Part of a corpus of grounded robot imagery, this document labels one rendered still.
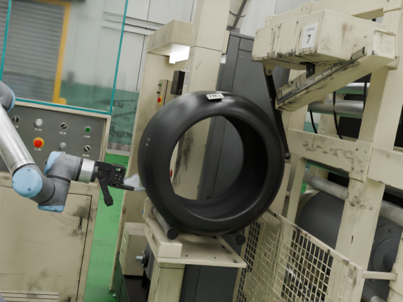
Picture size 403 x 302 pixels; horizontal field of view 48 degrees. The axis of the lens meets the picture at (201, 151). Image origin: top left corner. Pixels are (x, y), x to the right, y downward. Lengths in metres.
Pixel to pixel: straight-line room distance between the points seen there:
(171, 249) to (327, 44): 0.94
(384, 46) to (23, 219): 1.83
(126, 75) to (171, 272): 8.91
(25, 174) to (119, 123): 9.29
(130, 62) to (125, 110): 1.12
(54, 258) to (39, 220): 0.22
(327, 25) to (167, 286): 1.37
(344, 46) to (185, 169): 0.91
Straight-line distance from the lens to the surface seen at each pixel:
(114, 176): 1.75
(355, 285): 1.52
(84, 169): 1.73
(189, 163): 2.10
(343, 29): 1.65
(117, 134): 10.87
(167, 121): 1.69
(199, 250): 1.96
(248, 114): 1.75
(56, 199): 1.69
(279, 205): 2.22
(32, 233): 2.51
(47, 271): 2.57
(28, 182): 1.59
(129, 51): 10.93
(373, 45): 1.58
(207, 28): 2.11
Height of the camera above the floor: 1.41
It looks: 6 degrees down
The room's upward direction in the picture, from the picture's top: 10 degrees clockwise
